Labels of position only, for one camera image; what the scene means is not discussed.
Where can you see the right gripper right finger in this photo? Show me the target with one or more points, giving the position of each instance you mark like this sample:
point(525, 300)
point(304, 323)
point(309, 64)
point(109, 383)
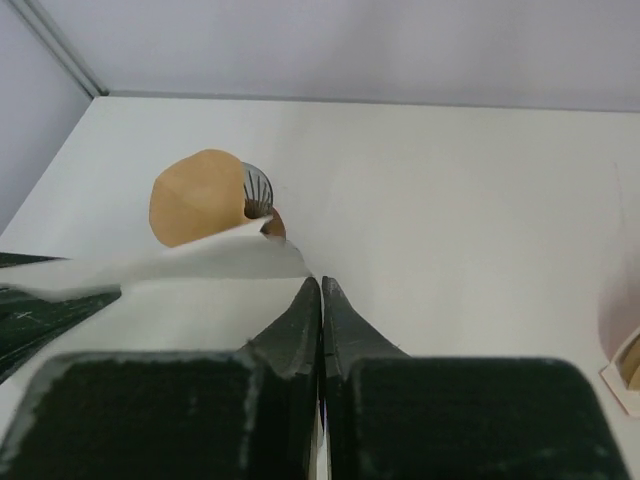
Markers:
point(390, 415)

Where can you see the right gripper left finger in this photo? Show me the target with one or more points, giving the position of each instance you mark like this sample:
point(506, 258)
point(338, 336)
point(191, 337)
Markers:
point(252, 413)

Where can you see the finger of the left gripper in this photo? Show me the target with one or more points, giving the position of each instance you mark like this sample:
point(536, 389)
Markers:
point(29, 323)

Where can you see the white paper coffee filter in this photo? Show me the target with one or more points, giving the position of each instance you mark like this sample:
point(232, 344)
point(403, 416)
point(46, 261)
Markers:
point(239, 253)

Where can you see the brown paper coffee filter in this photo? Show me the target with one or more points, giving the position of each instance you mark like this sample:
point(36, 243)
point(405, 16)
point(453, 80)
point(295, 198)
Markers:
point(198, 196)

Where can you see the clear grey glass dripper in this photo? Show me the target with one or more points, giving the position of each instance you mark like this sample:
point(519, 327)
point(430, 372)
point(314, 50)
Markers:
point(258, 193)

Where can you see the glass server with handle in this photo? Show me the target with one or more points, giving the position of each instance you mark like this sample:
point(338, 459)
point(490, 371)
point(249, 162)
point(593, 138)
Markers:
point(288, 246)

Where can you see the orange white filter holder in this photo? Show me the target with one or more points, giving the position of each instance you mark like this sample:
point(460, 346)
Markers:
point(629, 400)

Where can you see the brown paper filter stack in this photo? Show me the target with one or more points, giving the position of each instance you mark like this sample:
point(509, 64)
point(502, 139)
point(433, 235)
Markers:
point(628, 364)

